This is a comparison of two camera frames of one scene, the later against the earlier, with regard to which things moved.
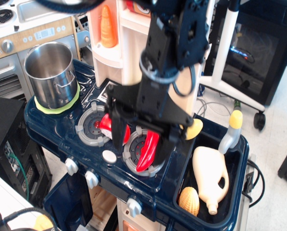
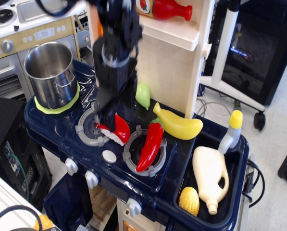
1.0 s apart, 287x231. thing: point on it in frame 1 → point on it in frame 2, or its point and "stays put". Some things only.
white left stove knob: (71, 166) stays put
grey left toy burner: (88, 129) stays put
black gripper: (149, 103) → (115, 69)
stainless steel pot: (50, 67) stays put
